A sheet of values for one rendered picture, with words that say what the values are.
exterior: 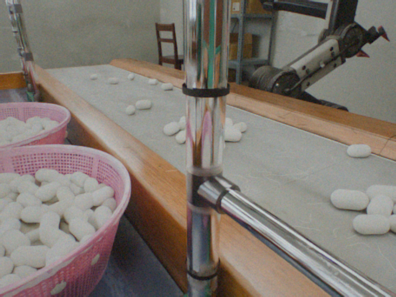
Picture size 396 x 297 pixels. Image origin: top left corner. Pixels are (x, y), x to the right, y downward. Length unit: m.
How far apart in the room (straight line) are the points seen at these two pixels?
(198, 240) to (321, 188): 0.23
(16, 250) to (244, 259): 0.20
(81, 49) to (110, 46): 0.46
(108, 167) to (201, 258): 0.22
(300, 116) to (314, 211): 0.29
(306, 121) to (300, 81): 0.39
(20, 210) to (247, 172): 0.28
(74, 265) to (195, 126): 0.17
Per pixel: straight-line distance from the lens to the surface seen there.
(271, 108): 0.65
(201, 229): 0.19
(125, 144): 0.43
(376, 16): 2.65
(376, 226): 0.33
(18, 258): 0.31
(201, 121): 0.15
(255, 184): 0.38
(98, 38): 5.03
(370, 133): 0.55
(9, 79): 1.40
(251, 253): 0.24
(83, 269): 0.29
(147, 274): 0.35
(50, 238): 0.32
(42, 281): 0.25
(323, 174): 0.43
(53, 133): 0.53
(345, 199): 0.35
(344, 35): 1.09
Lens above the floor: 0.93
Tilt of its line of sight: 24 degrees down
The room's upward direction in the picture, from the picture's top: straight up
